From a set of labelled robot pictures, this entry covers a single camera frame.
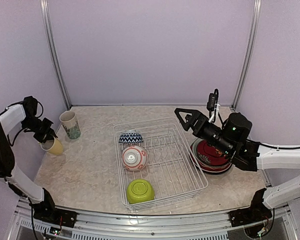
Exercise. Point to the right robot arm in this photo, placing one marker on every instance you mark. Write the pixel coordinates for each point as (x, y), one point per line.
(247, 155)

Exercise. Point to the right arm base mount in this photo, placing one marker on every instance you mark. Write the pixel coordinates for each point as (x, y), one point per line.
(245, 216)

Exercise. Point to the white wire dish rack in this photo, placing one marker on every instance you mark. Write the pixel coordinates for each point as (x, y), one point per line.
(171, 167)

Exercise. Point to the teal floral mug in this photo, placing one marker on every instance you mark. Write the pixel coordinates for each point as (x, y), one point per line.
(70, 124)

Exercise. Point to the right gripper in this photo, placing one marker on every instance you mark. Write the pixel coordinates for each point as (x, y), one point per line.
(193, 119)

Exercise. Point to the blue white patterned bowl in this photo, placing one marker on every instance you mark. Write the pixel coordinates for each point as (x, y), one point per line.
(130, 137)

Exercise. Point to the red teal floral plate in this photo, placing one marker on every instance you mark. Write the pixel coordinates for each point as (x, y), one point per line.
(207, 168)

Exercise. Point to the teal red flower plate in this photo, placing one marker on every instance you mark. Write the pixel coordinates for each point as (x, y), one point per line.
(210, 153)

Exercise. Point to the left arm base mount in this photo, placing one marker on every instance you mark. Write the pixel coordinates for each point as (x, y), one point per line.
(57, 216)

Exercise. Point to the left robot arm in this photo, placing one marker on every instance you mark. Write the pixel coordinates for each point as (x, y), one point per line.
(24, 113)

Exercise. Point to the aluminium frame post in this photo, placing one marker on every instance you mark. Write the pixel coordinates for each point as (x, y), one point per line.
(248, 53)
(44, 5)

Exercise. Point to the pale yellow cup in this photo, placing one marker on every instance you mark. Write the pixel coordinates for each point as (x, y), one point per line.
(53, 146)

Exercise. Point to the left aluminium frame post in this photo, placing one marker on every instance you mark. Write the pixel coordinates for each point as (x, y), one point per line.
(44, 5)

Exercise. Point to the right aluminium frame post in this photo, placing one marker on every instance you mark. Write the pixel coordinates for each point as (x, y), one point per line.
(248, 53)

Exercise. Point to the lime green bowl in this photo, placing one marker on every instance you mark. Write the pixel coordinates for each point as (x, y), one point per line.
(139, 191)

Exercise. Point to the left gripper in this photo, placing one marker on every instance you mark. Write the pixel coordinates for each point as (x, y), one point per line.
(46, 135)

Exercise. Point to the front aluminium rail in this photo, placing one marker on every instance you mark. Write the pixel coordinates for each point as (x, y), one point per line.
(93, 225)

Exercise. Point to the white red patterned bowl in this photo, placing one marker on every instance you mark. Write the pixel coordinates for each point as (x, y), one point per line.
(134, 158)

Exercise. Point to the black rimmed beige plate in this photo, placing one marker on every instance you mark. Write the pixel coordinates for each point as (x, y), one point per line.
(220, 171)

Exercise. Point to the pink polka dot plate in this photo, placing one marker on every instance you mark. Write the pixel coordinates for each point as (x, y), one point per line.
(201, 162)

